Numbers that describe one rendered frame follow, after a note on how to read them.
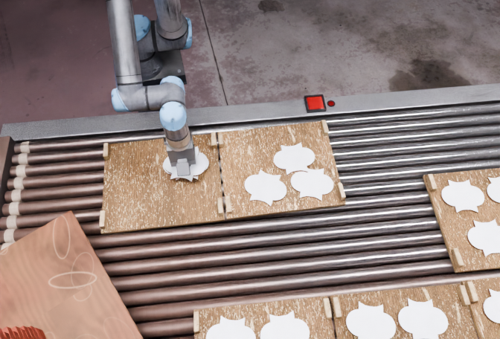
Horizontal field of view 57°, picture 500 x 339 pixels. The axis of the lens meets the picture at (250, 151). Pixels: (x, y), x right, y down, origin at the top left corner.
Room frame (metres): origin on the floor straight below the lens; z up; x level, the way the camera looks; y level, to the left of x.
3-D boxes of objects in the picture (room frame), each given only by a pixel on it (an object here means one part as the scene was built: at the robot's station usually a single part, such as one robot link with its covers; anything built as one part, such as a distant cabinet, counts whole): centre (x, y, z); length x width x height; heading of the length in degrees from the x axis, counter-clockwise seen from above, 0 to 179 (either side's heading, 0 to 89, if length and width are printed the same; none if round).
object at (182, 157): (0.77, 0.23, 1.07); 0.12 x 0.09 x 0.16; 8
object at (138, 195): (0.75, 0.31, 0.93); 0.41 x 0.35 x 0.02; 97
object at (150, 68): (1.28, 0.43, 0.99); 0.15 x 0.15 x 0.10
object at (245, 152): (0.80, -0.10, 0.93); 0.41 x 0.35 x 0.02; 98
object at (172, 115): (0.79, 0.23, 1.23); 0.09 x 0.08 x 0.11; 7
